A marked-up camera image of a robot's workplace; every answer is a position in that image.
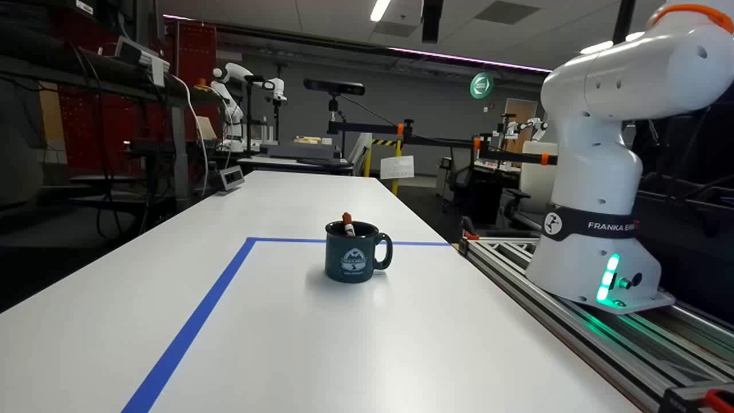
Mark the fluorescent ceiling light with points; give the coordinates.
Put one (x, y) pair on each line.
(379, 10)

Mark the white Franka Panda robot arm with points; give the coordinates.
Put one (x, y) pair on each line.
(593, 161)

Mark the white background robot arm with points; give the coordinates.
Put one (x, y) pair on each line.
(230, 110)

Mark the red cabinet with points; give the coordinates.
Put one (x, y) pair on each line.
(192, 54)

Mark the black camera bar on stand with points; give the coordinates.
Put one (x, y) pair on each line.
(333, 86)

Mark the dark teal enamel mug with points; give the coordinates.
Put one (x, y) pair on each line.
(348, 259)

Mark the black hanging ceiling pole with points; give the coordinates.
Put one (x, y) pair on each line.
(432, 20)

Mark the short blue tape strip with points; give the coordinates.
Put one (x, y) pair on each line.
(289, 242)

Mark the white paper sign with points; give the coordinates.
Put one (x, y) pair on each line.
(397, 168)

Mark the small grey box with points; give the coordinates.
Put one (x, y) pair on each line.
(230, 178)

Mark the long blue tape strip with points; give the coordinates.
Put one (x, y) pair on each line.
(201, 312)

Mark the red and white marker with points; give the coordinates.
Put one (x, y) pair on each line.
(348, 220)

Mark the pink LED light strip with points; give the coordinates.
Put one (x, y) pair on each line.
(466, 57)

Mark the white device on shelf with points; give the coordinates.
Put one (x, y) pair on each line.
(144, 61)

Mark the ceiling air vent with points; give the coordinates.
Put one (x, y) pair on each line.
(506, 10)

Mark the aluminium rail frame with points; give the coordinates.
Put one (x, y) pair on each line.
(581, 336)

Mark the round green glowing sign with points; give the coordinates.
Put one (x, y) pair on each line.
(481, 86)

